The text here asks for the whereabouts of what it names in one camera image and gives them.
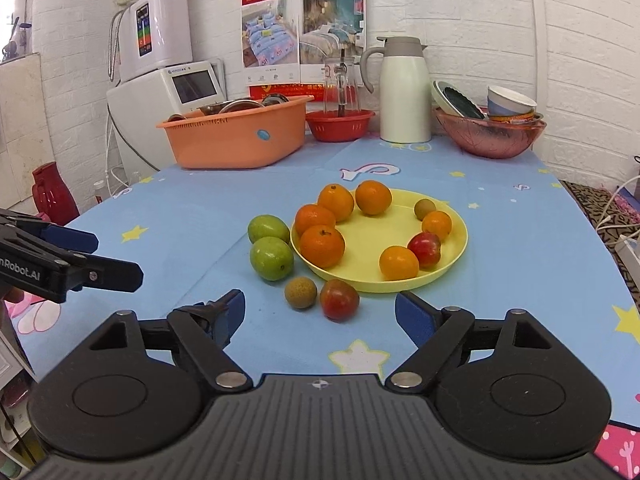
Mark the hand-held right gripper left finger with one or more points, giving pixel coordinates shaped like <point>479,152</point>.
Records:
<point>235,312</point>

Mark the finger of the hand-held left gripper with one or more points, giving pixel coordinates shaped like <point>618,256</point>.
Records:
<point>110,275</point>
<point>70,239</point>

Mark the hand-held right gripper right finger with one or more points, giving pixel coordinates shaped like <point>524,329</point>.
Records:
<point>412,315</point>

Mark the yellow-orange tangerine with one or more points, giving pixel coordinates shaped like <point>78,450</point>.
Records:
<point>398,263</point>

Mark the small red apple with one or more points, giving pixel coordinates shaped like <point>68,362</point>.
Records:
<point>425,250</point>

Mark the yellow plastic plate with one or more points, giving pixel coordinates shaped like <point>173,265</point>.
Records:
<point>370,232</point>

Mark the small orange tangerine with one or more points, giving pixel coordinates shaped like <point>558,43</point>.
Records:
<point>436,225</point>

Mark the small brown fruit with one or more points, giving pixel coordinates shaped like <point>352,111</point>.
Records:
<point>301,293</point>
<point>425,208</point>

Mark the mandarin orange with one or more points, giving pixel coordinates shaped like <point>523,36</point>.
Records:
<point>373,197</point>
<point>322,246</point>
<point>312,217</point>
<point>335,202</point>

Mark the red jug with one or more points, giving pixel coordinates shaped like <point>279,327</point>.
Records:
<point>52,195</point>

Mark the white bottle red label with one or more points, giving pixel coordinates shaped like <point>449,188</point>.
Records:
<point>100,192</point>

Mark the green oval fruit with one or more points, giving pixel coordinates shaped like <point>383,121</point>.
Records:
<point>271,259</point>
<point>268,227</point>

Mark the dark red tomato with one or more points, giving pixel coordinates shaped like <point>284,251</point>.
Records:
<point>339,300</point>

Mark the blue printed tablecloth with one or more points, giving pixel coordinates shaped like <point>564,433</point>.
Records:
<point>200,220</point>

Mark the white appliance with screen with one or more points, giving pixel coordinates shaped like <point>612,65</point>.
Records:
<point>145,115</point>

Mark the small steel bowl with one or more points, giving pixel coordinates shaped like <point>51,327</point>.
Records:
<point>177,117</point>

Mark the orange plastic basket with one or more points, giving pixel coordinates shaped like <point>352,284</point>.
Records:
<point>235,140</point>

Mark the pink glass bowl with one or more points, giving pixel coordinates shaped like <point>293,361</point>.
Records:
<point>490,137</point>

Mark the red plastic basket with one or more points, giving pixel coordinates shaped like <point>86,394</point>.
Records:
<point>340,127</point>

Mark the steel pan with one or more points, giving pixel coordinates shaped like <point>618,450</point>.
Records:
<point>230,106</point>

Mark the leopard print blanket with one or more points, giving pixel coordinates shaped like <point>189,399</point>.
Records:
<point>595,205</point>

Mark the steel plate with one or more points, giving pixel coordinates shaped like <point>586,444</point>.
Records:
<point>276,99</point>

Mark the white plate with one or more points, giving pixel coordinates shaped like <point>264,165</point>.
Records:
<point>442,97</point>

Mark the white thermos jug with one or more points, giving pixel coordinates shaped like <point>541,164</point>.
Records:
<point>405,95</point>

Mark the white water purifier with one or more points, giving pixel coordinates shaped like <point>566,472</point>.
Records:
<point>155,30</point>

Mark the white power strip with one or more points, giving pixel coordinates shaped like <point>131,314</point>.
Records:
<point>631,255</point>

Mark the white blue stacked bowls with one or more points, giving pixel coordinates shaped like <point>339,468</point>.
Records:
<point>510,102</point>

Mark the glass pitcher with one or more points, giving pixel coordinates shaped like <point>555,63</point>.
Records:
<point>350,85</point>

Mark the wall calendar poster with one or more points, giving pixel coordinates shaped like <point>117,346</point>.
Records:
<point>300,30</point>

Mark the white wall conduit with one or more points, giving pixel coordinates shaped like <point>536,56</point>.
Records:
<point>537,35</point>

